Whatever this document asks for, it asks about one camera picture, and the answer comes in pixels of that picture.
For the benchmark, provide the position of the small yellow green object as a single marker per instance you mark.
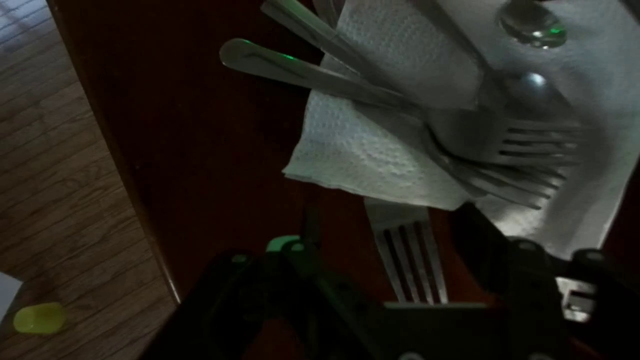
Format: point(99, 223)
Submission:
point(39, 318)

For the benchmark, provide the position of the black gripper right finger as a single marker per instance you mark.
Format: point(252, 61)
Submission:
point(527, 307)

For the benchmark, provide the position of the white paper towel sheet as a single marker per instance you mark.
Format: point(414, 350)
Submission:
point(372, 147)

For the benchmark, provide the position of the white paper scrap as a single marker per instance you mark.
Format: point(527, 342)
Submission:
point(9, 297)

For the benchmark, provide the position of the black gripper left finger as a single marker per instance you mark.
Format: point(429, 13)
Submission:
point(280, 313)

